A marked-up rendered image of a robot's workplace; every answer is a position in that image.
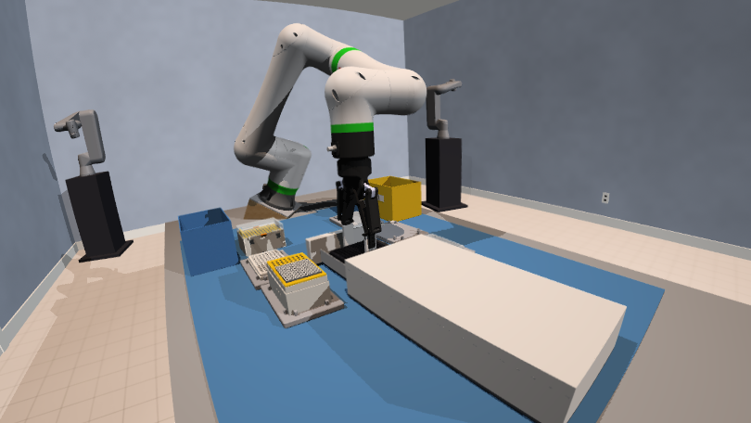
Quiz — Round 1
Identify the dark blue open-top bin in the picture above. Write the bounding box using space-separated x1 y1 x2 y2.
178 208 239 276

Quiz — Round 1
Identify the blue flat mat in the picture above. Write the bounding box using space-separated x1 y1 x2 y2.
180 213 665 423

